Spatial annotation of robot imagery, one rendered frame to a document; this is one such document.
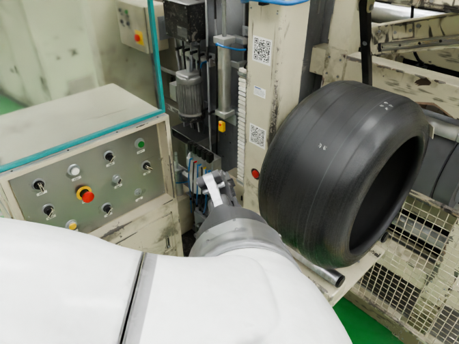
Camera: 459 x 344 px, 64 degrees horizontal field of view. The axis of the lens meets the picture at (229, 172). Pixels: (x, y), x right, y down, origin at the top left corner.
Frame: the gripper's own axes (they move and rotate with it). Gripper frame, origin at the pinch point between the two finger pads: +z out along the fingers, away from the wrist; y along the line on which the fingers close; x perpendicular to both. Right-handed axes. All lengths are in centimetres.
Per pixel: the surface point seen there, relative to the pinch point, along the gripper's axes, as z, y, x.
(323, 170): 34.5, -18.2, -22.0
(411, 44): 66, -3, -68
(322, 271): 51, -57, -15
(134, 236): 82, -33, 44
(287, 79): 65, 2, -28
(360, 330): 109, -144, -30
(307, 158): 38.8, -15.0, -20.1
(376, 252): 69, -71, -39
